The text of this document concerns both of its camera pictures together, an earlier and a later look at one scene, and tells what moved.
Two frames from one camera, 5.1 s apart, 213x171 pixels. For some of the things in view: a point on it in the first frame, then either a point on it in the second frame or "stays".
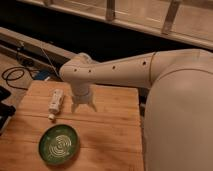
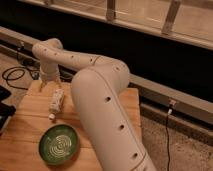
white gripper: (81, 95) -> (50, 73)
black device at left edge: (6, 110) stays
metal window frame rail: (189, 21) stays
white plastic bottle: (55, 103) stays
